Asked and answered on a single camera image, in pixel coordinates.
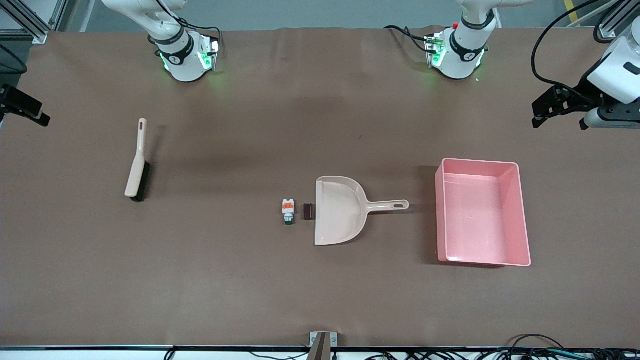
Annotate black left base cable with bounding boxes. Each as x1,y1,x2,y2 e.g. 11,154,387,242
383,24,432,54

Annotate beige plastic dustpan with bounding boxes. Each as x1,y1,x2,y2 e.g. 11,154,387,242
314,175,410,247

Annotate black base cable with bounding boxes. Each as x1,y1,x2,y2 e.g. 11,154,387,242
177,19,222,41
383,24,432,54

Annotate brown table mat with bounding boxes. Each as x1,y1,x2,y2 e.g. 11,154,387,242
0,25,640,349

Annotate black cable loop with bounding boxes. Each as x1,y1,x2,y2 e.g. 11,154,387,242
507,333,567,354

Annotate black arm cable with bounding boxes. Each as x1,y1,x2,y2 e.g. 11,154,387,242
0,44,29,77
531,0,609,90

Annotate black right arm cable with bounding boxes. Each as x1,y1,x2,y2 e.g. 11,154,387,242
0,44,29,77

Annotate silver left base connector bracket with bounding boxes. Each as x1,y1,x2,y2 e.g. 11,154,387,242
424,32,446,70

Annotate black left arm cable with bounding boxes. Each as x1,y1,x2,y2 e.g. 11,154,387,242
531,0,609,90

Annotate grey metal mounting bracket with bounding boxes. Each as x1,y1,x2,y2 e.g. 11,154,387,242
309,331,339,348

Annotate brown slanted post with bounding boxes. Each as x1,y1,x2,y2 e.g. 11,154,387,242
306,333,332,360

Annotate black tangled cable bundle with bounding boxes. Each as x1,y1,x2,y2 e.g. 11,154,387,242
330,348,640,360

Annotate beige hand brush black bristles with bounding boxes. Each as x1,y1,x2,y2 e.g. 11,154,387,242
124,118,151,203

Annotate silver right base connector bracket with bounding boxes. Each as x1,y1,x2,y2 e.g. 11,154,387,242
199,34,221,72

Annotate silver base connector bracket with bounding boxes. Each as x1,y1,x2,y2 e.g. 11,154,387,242
424,32,446,70
199,34,221,72

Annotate pink plastic bin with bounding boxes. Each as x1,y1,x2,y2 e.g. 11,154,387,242
434,157,532,268

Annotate black right base cable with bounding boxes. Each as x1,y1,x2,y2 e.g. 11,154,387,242
177,19,222,41

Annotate aluminium frame profile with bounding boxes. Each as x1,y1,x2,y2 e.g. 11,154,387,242
597,0,632,40
0,0,50,45
49,0,69,32

